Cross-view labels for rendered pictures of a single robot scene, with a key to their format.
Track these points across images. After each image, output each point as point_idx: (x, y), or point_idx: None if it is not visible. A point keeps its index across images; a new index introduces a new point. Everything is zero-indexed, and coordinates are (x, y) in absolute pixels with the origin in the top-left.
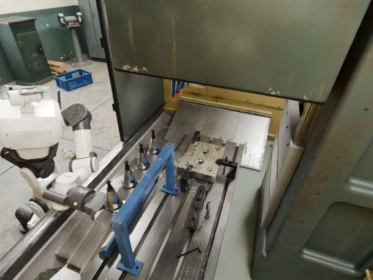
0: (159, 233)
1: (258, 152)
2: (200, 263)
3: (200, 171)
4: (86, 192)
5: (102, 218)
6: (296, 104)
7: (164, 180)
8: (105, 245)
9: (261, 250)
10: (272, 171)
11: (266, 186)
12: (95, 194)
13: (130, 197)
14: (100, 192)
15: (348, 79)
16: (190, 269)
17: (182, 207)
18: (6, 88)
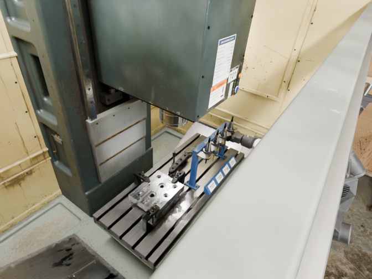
0: (204, 163)
1: (55, 247)
2: (186, 148)
3: (168, 176)
4: (244, 135)
5: (233, 126)
6: (101, 113)
7: (195, 193)
8: (233, 157)
9: (151, 150)
10: (127, 143)
11: (123, 163)
12: (240, 137)
13: (222, 128)
14: (238, 137)
15: None
16: (191, 148)
17: (186, 172)
18: (351, 176)
